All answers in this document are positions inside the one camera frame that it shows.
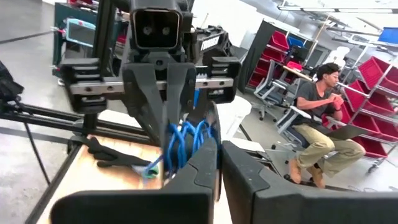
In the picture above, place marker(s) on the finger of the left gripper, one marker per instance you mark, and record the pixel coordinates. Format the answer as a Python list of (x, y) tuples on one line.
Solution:
[(182, 90), (146, 99)]

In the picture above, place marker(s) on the blue plastic bin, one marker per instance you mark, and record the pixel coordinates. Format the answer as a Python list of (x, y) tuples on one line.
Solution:
[(388, 35)]

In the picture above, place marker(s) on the black work glove green cuff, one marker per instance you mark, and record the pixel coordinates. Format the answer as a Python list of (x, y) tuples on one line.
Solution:
[(115, 157)]

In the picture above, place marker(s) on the wooden desk with red bin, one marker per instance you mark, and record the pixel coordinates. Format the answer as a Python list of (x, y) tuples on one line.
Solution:
[(298, 71)]

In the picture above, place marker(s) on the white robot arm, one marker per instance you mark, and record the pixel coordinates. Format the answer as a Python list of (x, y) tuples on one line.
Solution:
[(339, 56)]

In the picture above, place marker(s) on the teal framed tablet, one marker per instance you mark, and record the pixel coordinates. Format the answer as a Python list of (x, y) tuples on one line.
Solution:
[(80, 32)]

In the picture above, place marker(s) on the dark green cart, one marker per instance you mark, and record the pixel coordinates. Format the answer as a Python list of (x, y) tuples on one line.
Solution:
[(60, 31)]

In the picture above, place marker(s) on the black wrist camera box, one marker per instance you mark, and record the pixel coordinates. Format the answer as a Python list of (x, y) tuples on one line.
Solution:
[(155, 29)]

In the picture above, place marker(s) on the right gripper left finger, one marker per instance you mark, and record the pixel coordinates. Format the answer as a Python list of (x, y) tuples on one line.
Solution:
[(140, 207)]

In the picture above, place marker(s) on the white trash bin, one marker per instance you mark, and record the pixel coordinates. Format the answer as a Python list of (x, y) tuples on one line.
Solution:
[(233, 115)]

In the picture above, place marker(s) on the shelf rack red blue bins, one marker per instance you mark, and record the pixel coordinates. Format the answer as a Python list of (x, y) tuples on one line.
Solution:
[(273, 56)]

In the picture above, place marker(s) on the black partition panel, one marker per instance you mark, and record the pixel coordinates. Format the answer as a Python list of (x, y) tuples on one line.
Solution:
[(255, 53)]

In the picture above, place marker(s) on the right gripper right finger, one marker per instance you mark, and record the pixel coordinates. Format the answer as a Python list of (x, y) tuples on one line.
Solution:
[(295, 208)]

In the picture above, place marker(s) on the person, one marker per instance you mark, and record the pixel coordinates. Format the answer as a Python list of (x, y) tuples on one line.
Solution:
[(314, 99)]

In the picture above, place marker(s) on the shelf rack with red bins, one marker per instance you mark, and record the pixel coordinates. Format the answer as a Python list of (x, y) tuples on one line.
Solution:
[(373, 102)]

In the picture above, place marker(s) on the dark laptop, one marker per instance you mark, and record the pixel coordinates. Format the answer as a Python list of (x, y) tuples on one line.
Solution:
[(348, 132)]

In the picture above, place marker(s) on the grey office chair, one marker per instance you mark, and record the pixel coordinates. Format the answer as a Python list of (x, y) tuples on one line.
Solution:
[(270, 90)]

